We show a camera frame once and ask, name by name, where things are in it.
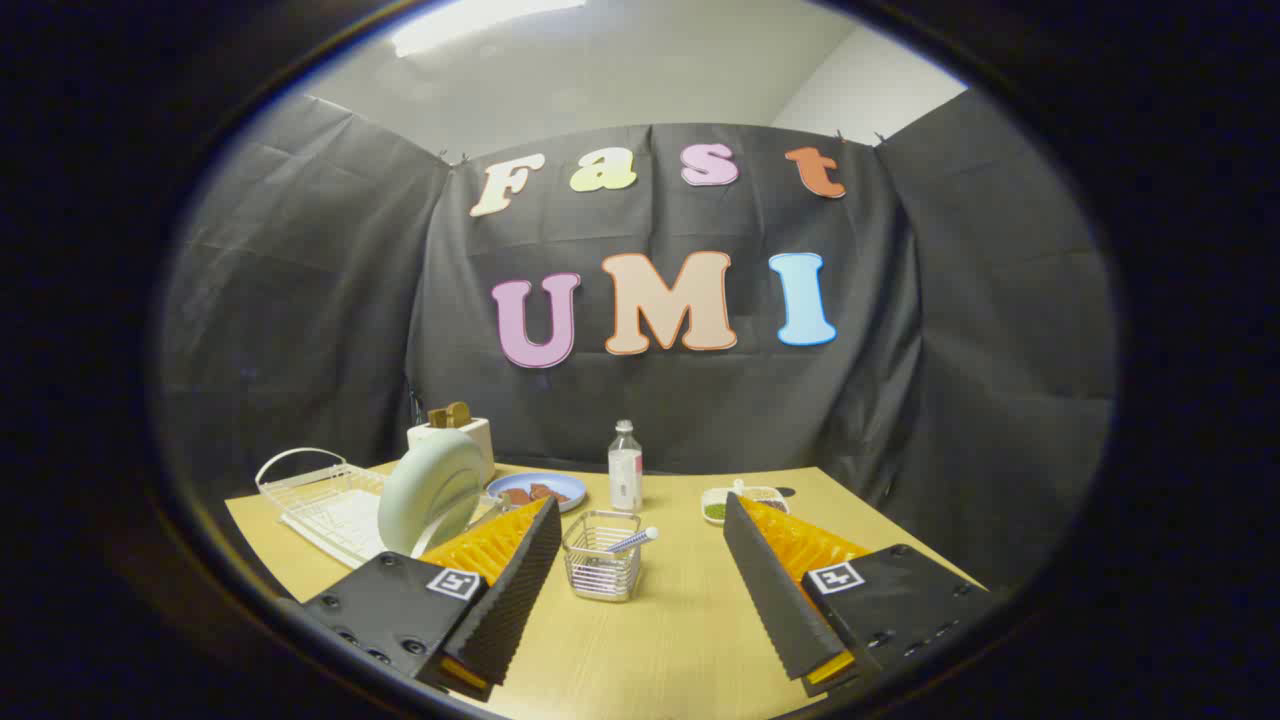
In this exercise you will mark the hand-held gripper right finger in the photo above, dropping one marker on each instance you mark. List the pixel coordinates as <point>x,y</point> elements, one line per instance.
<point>775,590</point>

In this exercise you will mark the black backdrop cloth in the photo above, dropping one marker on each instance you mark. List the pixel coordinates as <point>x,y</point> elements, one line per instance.
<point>660,300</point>

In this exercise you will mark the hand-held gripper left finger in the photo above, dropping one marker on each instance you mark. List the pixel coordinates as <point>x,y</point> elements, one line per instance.
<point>515,590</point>

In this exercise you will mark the white divided dish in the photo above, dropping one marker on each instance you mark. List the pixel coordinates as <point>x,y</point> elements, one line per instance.
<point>735,502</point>

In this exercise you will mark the blue plate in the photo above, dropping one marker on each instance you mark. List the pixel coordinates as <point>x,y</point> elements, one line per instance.
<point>545,487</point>

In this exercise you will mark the clear plastic bottle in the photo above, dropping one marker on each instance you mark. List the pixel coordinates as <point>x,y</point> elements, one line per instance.
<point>625,470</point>

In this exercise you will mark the pale green plate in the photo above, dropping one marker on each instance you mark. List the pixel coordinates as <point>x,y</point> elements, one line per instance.
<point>432,492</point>

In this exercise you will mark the white toaster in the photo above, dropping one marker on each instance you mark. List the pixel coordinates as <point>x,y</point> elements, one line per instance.
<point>470,440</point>

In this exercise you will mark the red food pieces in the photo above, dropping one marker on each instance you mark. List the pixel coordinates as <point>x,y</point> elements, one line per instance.
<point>535,494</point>

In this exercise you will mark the brown toast slice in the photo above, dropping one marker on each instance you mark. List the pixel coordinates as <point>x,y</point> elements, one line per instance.
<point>450,414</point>

